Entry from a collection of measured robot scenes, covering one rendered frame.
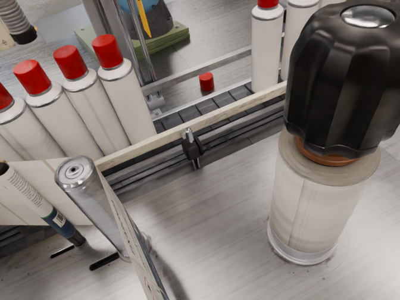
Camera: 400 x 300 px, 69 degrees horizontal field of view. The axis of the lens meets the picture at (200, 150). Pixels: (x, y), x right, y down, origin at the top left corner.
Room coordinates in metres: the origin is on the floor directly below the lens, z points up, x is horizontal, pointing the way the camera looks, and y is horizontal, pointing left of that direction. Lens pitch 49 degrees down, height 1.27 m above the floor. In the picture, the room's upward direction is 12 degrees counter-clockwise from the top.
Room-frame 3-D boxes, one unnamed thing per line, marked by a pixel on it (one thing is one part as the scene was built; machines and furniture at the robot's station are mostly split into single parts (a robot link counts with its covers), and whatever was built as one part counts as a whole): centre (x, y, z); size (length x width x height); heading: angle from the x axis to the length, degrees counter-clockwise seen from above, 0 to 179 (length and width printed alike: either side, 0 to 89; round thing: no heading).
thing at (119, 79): (0.38, 0.10, 0.98); 0.05 x 0.05 x 0.20
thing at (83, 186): (0.18, 0.12, 0.97); 0.05 x 0.05 x 0.19
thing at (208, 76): (0.57, -0.05, 0.85); 0.03 x 0.03 x 0.03
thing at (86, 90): (0.38, 0.15, 0.98); 0.05 x 0.05 x 0.20
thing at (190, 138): (0.32, 0.01, 0.89); 0.03 x 0.03 x 0.12; 16
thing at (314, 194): (0.15, -0.11, 1.03); 0.09 x 0.09 x 0.30
